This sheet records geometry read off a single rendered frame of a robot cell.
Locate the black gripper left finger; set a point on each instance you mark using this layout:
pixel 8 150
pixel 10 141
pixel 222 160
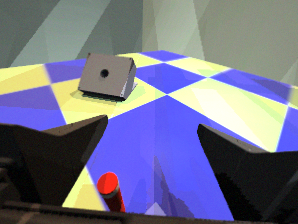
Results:
pixel 52 160

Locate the red peg with white band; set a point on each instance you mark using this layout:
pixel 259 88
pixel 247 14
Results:
pixel 108 186

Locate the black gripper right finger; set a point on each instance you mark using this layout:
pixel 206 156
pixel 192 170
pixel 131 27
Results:
pixel 253 180

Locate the grey sloped panel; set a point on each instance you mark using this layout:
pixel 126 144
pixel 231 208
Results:
pixel 108 75

